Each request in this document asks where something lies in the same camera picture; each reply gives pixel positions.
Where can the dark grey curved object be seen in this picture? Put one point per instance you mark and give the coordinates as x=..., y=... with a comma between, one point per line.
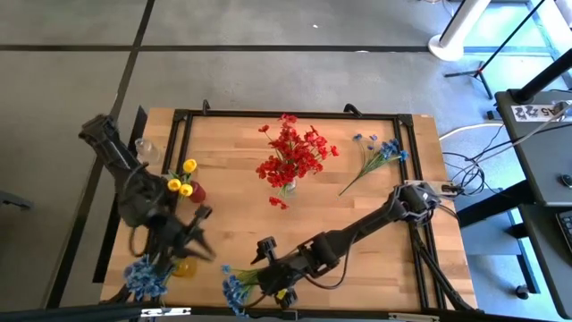
x=15, y=202

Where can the pole with white round base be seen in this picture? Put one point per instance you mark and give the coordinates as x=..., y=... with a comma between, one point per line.
x=447, y=50

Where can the blue artificial flower bunch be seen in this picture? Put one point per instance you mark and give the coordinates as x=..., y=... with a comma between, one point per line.
x=143, y=279
x=232, y=288
x=389, y=149

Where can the small red flower sprig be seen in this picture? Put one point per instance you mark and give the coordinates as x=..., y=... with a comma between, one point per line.
x=275, y=201

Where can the black table side panel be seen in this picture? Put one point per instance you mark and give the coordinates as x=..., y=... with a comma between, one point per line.
x=107, y=250

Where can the black desk knob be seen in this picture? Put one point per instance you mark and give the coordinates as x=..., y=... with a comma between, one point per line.
x=566, y=180

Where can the red ribbed glass vase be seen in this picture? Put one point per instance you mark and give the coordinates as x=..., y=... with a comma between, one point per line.
x=198, y=193

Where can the white printed label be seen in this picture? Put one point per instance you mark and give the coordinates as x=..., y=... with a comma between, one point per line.
x=532, y=112

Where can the red artificial flower bunch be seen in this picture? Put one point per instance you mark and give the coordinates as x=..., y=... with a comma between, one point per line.
x=319, y=143
x=290, y=134
x=272, y=172

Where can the black bar with metal bracket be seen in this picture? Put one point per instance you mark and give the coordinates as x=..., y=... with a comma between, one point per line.
x=67, y=313

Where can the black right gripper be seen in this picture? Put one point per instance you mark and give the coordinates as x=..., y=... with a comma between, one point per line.
x=279, y=277

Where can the clear glass vase left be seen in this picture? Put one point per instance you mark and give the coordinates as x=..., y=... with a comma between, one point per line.
x=146, y=151

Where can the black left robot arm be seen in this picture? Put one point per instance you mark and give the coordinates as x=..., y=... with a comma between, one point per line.
x=134, y=192

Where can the black caster wheel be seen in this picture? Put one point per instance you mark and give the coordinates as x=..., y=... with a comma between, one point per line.
x=521, y=291

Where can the dark grey desk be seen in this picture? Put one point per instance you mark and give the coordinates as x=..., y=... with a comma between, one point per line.
x=540, y=152

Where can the black keyboard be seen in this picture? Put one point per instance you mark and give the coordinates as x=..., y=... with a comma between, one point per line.
x=566, y=228

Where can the small black floor box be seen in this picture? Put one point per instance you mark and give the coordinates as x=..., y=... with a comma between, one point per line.
x=492, y=114

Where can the black slanted pole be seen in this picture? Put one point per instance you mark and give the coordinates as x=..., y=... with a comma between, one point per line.
x=545, y=76

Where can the black tripod stand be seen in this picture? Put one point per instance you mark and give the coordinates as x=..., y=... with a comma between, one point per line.
x=480, y=71

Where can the silver metal bracket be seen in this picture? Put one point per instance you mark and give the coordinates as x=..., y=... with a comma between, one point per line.
x=413, y=317

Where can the yellow glass vase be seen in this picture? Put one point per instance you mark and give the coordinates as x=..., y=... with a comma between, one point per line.
x=187, y=268

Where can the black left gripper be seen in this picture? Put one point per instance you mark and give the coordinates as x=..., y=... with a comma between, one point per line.
x=172, y=232

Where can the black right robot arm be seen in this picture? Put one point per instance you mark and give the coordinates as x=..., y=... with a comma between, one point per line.
x=357, y=228

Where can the clear ribbed glass vase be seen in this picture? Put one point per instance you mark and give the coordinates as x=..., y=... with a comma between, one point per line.
x=291, y=185

